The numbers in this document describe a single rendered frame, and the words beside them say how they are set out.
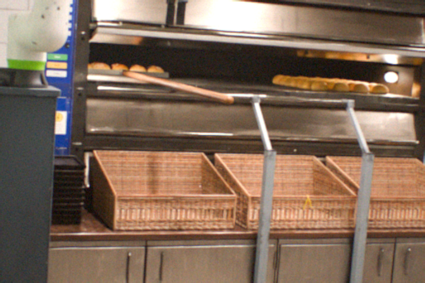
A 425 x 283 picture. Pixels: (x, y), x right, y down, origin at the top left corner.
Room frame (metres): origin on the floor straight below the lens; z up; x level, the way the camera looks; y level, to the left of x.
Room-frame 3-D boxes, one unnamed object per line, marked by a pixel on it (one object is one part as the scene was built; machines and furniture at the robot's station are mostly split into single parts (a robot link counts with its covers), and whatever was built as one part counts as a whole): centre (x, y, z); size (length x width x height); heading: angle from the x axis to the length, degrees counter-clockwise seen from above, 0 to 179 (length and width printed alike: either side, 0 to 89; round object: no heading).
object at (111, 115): (4.08, -0.26, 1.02); 1.79 x 0.11 x 0.19; 109
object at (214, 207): (3.64, 0.20, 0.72); 0.56 x 0.49 x 0.28; 111
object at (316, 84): (4.69, -0.66, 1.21); 0.61 x 0.48 x 0.06; 19
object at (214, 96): (3.68, 0.22, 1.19); 1.71 x 0.03 x 0.03; 19
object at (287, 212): (3.84, -0.36, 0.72); 0.56 x 0.49 x 0.28; 110
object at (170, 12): (2.91, 0.17, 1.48); 0.03 x 0.01 x 0.07; 108
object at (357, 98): (4.11, -0.25, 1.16); 1.80 x 0.06 x 0.04; 109
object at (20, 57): (2.67, 0.62, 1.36); 0.16 x 0.13 x 0.19; 34
